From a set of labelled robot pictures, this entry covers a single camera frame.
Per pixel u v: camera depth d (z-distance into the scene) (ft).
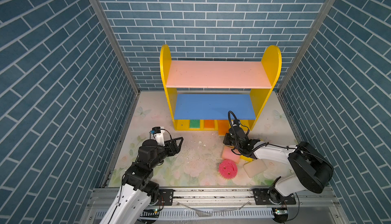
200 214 2.31
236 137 2.27
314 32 2.86
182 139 2.36
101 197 2.48
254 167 2.74
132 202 1.61
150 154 1.80
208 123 3.31
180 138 2.35
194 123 3.24
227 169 2.62
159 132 2.21
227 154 2.83
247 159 2.18
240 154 2.22
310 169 1.46
